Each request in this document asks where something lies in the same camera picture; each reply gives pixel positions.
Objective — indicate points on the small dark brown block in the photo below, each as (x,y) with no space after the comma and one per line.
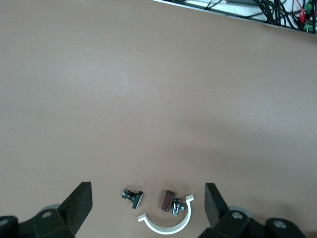
(167,201)

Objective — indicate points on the small chrome metal fitting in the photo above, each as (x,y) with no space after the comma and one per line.
(177,205)

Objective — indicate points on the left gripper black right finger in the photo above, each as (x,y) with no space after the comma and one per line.
(214,205)

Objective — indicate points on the black square push switch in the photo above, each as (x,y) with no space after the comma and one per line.
(136,199)

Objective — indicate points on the red alligator clip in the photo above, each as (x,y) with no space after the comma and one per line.
(302,16)

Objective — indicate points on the white half-round clamp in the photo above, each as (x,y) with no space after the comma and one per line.
(166,230)

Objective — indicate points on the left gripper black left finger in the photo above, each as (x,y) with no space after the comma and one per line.
(79,205)

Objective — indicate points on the green terminal connector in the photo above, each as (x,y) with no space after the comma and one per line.
(308,6)
(309,26)

